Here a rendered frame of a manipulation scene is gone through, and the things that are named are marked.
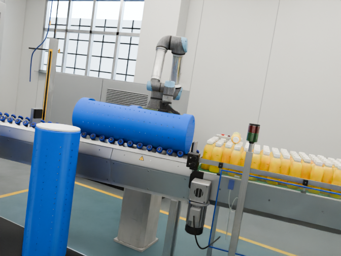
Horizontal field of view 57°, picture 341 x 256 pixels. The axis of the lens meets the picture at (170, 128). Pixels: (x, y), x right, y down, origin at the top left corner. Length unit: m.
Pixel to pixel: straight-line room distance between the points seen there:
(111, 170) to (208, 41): 3.27
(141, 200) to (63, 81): 2.67
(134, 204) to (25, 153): 0.98
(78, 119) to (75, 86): 2.34
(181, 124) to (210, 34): 3.17
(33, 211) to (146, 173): 0.76
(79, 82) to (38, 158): 2.68
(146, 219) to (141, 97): 1.77
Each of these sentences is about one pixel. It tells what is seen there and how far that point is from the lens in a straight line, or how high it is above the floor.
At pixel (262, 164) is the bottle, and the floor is 1.00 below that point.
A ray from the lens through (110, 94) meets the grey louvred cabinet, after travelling 4.34.
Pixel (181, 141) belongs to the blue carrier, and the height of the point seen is 1.05.
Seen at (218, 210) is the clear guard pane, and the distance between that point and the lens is 2.04.
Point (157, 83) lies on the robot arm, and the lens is 2.44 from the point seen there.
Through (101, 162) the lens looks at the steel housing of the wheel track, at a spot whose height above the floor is 0.79.
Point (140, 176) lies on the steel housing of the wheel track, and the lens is 2.29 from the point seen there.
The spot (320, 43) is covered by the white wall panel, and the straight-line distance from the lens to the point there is 4.83.
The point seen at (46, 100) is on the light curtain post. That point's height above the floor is 1.13.
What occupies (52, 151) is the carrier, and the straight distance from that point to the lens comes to 2.10.
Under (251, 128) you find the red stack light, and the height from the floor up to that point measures 1.23.
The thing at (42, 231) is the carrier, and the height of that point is 0.37.
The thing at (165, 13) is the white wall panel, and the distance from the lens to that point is 5.24.
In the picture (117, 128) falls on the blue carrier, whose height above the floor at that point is 1.06.
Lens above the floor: 1.34
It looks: 6 degrees down
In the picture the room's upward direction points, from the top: 9 degrees clockwise
